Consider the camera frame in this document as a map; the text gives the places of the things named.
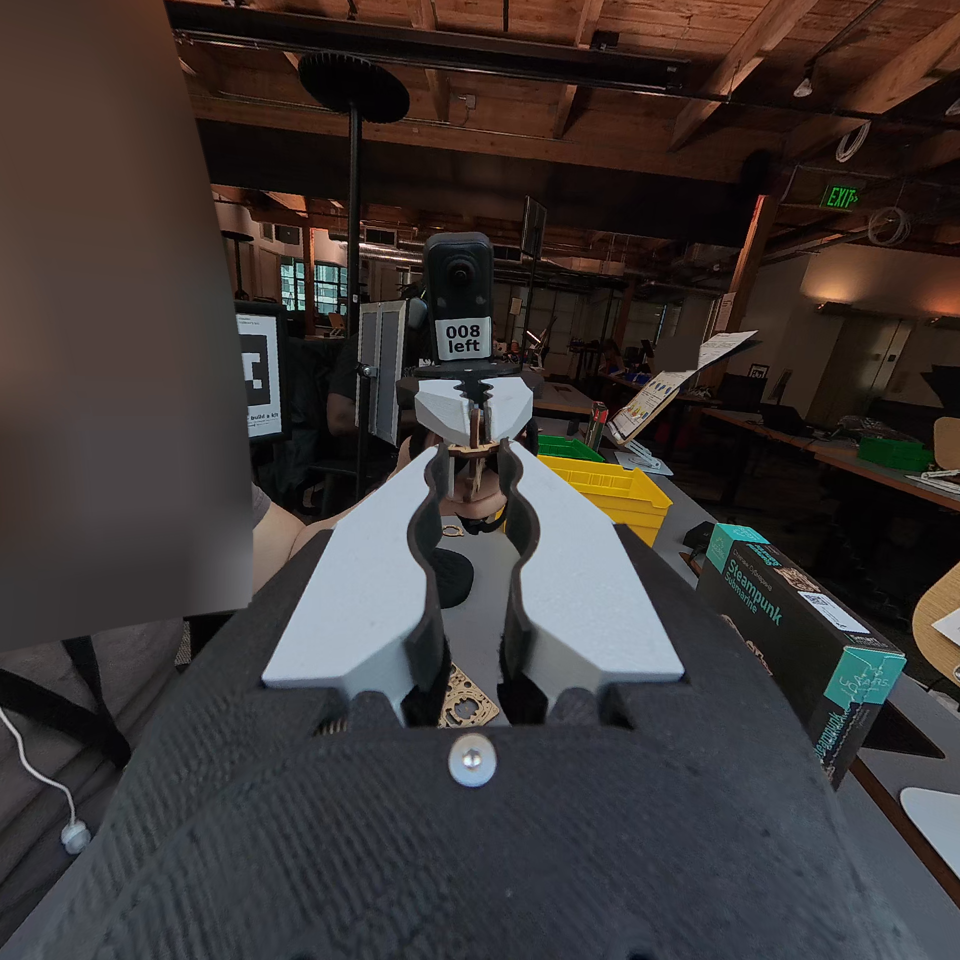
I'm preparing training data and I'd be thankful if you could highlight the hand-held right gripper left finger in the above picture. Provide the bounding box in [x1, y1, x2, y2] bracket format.
[261, 446, 451, 727]

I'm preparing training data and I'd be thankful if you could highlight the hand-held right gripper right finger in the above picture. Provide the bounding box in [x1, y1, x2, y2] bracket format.
[498, 441, 686, 725]

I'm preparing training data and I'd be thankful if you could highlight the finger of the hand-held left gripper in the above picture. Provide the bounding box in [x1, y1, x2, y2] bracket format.
[486, 377, 536, 444]
[414, 377, 475, 450]

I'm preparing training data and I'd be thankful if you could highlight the small wooden model part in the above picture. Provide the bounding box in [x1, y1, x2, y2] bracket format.
[442, 405, 505, 502]

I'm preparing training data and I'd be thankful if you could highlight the black teal model kit box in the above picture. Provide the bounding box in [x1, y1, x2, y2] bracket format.
[696, 522, 907, 790]

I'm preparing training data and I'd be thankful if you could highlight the person's left hand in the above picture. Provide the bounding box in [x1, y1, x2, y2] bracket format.
[396, 431, 515, 528]

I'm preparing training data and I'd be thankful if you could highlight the green plastic bin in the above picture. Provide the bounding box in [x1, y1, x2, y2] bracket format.
[537, 433, 606, 463]
[857, 435, 935, 474]

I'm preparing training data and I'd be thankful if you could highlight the grey framed panel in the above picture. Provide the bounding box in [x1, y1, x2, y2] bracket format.
[356, 298, 408, 447]

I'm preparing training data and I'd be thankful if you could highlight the black textured oval object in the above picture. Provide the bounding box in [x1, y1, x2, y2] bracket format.
[433, 547, 475, 610]

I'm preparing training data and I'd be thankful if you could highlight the yellow plastic bin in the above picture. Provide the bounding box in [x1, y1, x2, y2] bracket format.
[538, 452, 674, 549]

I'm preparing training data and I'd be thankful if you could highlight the long instruction sheet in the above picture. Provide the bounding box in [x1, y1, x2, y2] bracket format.
[607, 330, 759, 445]

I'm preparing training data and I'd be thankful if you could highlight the white document stand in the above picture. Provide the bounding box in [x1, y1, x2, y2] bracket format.
[622, 438, 675, 476]

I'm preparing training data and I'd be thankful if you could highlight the laser-cut plywood sheet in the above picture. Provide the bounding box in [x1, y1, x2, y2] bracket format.
[437, 663, 501, 729]

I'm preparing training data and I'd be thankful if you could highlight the printed marker sign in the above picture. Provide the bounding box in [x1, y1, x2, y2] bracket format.
[234, 300, 288, 444]

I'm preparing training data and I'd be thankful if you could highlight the black floor lamp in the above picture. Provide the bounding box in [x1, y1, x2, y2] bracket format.
[225, 231, 255, 301]
[297, 51, 411, 481]

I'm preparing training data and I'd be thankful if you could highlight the long wooden desk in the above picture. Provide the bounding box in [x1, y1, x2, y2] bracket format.
[701, 408, 960, 513]

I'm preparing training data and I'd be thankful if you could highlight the white stand base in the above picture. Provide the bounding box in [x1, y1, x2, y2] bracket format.
[898, 786, 960, 879]

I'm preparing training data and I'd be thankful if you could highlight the person's grey clothing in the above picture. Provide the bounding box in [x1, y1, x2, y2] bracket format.
[0, 615, 192, 927]

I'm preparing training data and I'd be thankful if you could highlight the black strap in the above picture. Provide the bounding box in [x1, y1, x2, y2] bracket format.
[0, 637, 133, 768]

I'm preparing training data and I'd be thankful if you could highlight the white earphone cable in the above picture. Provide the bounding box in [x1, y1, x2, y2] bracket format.
[0, 705, 93, 856]

